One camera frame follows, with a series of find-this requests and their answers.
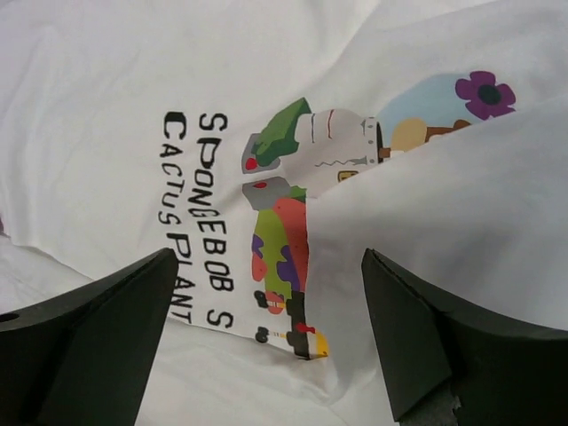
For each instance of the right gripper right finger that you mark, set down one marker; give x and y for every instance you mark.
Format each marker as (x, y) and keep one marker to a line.
(447, 361)

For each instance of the white cartoon print t shirt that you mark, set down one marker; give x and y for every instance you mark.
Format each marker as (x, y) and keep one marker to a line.
(269, 144)

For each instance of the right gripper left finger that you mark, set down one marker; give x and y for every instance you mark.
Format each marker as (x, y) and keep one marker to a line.
(84, 357)

